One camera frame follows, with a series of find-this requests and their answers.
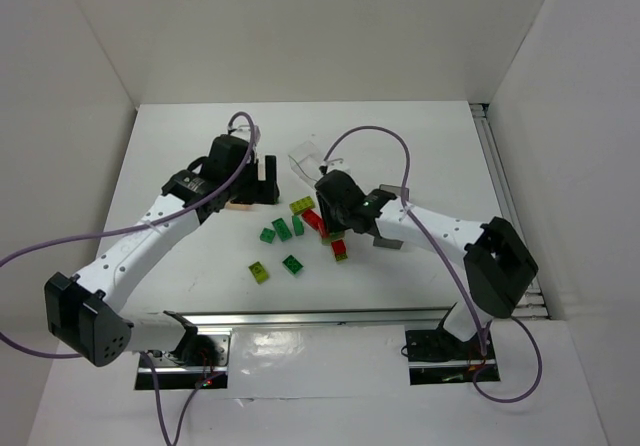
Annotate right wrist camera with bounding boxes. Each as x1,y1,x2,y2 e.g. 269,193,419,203
319,158,351,175

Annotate grey translucent plastic container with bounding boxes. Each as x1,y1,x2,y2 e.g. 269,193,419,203
372,183,412,251

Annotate aluminium mounting rail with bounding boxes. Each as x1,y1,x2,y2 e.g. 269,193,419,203
177,308,447,330

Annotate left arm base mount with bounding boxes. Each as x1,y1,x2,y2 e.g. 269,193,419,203
148,328,231,391

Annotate dark green 2x2 lego brick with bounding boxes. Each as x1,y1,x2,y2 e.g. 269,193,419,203
259,228,276,244

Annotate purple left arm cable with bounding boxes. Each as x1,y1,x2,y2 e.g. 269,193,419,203
0,111,265,446

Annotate clear plastic container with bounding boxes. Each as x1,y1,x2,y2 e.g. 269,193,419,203
287,141,325,189

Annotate aluminium side rail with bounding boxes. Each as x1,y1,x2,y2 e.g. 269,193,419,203
469,103,550,321

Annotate red and lime stacked lego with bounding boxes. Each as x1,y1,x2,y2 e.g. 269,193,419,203
331,239,348,262

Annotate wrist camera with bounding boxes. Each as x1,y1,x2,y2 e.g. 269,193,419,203
319,158,351,175
227,117,261,144

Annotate dark green printed lego brick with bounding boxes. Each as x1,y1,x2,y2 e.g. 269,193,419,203
282,255,304,276

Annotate lime printed lego brick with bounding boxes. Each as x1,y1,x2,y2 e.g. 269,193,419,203
248,261,270,284

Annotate red 2x4 lego brick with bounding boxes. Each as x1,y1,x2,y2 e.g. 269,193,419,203
301,209,324,231

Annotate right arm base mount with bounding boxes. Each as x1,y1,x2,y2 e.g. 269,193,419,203
400,329,500,386

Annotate dark green 2x4 lego brick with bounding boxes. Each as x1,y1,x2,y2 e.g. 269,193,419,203
272,218,293,241

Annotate tan translucent plastic container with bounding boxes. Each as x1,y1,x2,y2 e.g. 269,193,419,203
225,202,253,212

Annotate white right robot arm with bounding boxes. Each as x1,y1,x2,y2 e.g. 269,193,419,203
315,170,539,342

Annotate lime 2x4 lego brick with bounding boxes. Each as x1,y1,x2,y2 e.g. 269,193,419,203
289,196,315,215

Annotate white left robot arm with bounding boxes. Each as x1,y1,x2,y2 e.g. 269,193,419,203
44,134,279,367

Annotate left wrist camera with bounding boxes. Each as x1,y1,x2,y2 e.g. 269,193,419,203
227,117,261,144

